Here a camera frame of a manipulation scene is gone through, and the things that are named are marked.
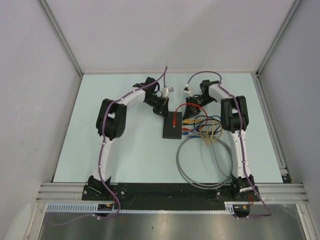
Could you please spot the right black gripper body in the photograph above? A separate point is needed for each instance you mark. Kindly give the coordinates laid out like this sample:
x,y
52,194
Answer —
x,y
201,100

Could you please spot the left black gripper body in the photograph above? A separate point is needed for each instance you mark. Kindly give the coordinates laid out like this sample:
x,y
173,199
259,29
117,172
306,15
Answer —
x,y
156,103

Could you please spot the black network switch box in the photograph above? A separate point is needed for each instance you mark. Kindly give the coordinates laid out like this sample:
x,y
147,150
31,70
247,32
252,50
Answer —
x,y
172,132

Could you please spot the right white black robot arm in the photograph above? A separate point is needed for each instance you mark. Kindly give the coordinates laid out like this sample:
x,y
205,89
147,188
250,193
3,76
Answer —
x,y
234,119

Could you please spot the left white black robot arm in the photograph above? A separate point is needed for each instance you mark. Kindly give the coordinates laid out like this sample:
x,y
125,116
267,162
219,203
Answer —
x,y
111,124

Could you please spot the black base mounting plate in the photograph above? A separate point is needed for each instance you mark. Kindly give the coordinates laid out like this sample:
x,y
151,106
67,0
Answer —
x,y
165,196

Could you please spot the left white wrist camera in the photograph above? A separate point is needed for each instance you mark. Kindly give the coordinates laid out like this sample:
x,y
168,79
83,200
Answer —
x,y
166,90

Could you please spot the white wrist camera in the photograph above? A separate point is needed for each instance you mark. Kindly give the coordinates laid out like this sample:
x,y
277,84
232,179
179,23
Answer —
x,y
187,90
166,90

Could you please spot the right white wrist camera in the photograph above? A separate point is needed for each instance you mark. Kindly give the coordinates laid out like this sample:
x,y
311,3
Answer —
x,y
187,90

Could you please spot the slotted grey cable duct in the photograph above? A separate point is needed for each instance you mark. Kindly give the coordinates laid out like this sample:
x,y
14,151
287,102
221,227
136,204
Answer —
x,y
98,208

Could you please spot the aluminium front frame rail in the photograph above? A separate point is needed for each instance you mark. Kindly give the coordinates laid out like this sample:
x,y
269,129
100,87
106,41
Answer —
x,y
271,193

